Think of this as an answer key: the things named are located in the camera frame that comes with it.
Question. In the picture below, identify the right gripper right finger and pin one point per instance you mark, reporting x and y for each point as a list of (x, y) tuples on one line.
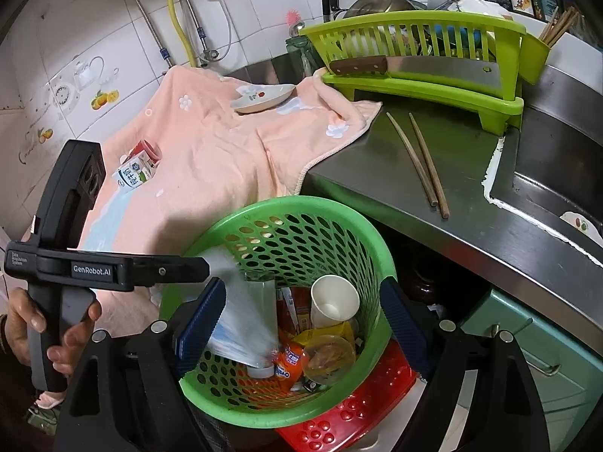
[(506, 412)]

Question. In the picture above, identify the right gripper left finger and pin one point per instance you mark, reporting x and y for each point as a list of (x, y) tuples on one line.
[(125, 394)]

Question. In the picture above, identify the red cartoon paper cup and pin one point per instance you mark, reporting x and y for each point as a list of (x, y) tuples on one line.
[(144, 146)]

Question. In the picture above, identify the orange Ovaltine snack wrapper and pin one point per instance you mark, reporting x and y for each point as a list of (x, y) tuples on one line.
[(289, 366)]

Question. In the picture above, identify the yellow snack wrapper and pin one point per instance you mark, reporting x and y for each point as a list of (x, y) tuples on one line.
[(343, 330)]

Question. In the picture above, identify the clear plastic lid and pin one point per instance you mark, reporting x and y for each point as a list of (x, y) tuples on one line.
[(327, 359)]

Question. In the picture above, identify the black printed carton box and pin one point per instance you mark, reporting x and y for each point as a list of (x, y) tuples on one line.
[(293, 309)]

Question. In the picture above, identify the white paper cup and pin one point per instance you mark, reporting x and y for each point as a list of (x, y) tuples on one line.
[(334, 299)]

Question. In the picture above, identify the person left hand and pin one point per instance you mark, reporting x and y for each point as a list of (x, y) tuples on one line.
[(23, 315)]

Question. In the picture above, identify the red plastic stool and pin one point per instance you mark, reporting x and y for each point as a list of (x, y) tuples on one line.
[(354, 417)]

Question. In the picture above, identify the peach flower-pattern towel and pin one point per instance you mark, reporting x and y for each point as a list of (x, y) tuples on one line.
[(213, 160)]

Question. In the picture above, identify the wooden chopstick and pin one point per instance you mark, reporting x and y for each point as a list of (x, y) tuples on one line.
[(435, 180), (426, 184)]

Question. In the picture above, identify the white ceramic dish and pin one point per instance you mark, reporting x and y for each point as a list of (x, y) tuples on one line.
[(257, 98)]

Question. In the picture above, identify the lime green dish rack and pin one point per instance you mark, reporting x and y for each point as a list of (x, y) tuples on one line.
[(520, 56)]

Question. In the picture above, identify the steel bowl in rack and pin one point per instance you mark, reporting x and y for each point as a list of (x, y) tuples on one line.
[(364, 7)]

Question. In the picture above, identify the cleaver with wooden handle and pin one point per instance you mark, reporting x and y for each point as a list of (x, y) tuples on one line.
[(460, 72)]

